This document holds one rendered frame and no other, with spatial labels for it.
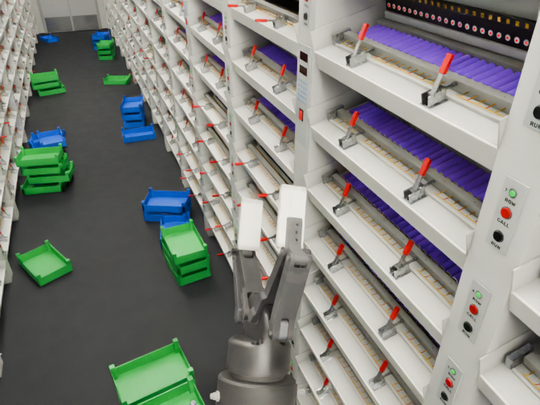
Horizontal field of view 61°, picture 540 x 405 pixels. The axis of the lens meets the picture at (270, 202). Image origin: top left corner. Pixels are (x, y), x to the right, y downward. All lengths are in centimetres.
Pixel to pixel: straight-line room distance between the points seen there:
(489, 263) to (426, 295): 26
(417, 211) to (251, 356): 52
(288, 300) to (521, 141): 41
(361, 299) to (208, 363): 123
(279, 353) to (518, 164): 43
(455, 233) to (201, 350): 174
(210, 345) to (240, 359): 190
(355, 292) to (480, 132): 66
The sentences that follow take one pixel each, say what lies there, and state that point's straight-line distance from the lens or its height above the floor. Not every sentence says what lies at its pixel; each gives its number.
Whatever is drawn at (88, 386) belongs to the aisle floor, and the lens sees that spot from 242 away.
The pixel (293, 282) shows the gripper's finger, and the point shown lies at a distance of 48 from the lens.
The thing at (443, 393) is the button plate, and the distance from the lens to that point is 105.
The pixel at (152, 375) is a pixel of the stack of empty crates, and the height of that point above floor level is 16.
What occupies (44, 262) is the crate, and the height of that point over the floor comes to 0.
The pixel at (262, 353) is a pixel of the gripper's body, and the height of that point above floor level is 144.
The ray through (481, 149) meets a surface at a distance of 78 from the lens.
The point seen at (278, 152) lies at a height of 116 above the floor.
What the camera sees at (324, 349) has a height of 56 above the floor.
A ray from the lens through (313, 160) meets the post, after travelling 133.
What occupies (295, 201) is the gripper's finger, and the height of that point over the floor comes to 158.
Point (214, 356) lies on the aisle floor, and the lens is 239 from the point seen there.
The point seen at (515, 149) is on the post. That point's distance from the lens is 74.
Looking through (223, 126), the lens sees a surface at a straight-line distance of 227.
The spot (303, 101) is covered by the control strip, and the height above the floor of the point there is 141.
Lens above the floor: 185
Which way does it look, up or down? 33 degrees down
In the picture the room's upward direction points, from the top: straight up
